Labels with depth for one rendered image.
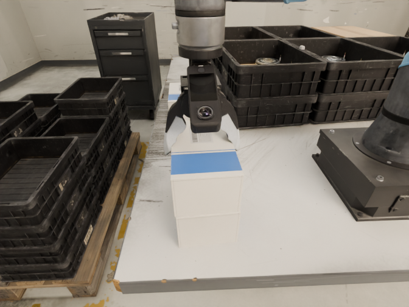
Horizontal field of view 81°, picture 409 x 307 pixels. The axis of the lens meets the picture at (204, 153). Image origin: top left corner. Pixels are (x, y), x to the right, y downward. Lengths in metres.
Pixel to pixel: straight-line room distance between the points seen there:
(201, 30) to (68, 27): 4.33
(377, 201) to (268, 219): 0.23
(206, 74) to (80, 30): 4.26
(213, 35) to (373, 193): 0.44
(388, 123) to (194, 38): 0.48
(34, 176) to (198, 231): 0.86
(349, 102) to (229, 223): 0.70
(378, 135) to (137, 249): 0.59
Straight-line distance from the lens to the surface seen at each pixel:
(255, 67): 0.79
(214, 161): 0.42
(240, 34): 1.58
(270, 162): 0.74
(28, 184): 1.18
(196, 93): 0.37
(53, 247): 1.06
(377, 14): 5.14
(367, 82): 1.03
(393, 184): 0.61
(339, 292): 1.39
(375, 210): 0.65
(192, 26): 0.38
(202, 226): 0.48
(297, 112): 0.93
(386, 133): 0.68
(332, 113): 1.01
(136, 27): 2.24
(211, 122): 0.34
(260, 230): 0.56
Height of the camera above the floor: 1.14
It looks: 35 degrees down
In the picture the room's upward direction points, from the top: straight up
